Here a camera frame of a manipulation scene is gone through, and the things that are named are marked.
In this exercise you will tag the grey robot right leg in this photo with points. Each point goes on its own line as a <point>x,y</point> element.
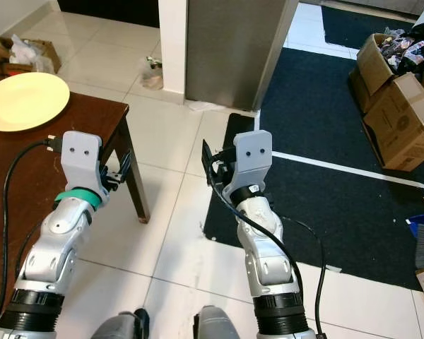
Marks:
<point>222,326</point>

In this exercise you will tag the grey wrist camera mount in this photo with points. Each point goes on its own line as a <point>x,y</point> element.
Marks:
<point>79,159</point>
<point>251,162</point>

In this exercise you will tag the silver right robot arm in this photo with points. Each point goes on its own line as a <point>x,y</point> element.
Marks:
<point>265,254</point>

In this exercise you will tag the large open cardboard box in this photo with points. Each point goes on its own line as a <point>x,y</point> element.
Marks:
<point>399,113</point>

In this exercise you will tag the grey robot leg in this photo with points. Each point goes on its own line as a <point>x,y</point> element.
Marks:
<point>222,326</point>
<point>124,328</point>

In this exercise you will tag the white wall pillar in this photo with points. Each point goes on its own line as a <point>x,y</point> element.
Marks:
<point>171,46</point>

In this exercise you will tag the dark brown wooden table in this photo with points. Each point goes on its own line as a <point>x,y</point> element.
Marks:
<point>3,212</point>

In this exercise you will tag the black floor mat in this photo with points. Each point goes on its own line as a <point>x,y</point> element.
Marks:
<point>325,106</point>

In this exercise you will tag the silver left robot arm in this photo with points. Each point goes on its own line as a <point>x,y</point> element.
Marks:
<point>53,247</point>

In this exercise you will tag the grey metal door panel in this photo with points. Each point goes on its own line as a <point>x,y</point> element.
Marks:
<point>226,49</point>

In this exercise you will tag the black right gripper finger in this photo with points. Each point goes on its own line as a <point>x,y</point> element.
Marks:
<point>210,161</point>

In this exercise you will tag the grey robot left leg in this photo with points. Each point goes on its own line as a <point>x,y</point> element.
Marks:
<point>124,328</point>

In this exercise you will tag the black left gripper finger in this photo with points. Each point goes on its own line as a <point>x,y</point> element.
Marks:
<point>124,166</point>

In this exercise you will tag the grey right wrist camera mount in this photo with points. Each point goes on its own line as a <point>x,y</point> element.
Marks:
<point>251,162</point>

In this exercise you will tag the pale yellow round plate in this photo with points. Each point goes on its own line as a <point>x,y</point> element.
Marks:
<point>28,102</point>

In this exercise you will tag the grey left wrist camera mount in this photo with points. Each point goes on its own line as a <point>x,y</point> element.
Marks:
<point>79,159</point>

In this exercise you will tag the clear plastic bag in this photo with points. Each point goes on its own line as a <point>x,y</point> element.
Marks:
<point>152,76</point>

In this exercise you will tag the small cluttered cardboard box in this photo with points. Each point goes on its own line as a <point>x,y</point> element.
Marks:
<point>28,55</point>

